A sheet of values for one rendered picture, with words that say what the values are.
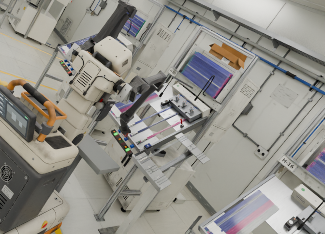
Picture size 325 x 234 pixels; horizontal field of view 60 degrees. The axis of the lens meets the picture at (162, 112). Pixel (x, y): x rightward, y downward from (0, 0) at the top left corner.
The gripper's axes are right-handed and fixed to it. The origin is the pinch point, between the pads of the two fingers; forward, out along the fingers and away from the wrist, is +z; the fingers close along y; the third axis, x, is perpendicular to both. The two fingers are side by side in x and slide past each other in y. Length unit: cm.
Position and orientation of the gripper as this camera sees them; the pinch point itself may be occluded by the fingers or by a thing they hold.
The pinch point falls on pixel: (126, 136)
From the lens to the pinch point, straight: 246.2
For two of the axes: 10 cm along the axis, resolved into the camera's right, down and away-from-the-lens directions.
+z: 0.4, 7.4, 6.7
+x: -8.4, 3.9, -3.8
